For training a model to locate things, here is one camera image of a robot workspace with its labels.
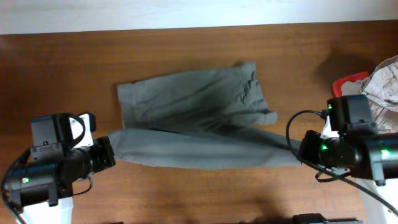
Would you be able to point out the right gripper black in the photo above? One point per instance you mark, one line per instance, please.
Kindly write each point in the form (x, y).
(310, 146)

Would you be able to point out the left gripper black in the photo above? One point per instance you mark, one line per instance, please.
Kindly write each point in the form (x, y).
(104, 152)

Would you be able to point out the grey shorts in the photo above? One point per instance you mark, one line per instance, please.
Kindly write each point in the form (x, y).
(201, 119)

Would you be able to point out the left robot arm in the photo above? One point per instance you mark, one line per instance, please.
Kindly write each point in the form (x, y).
(38, 185)

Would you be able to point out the beige crumpled garment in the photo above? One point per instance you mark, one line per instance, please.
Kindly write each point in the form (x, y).
(381, 90)

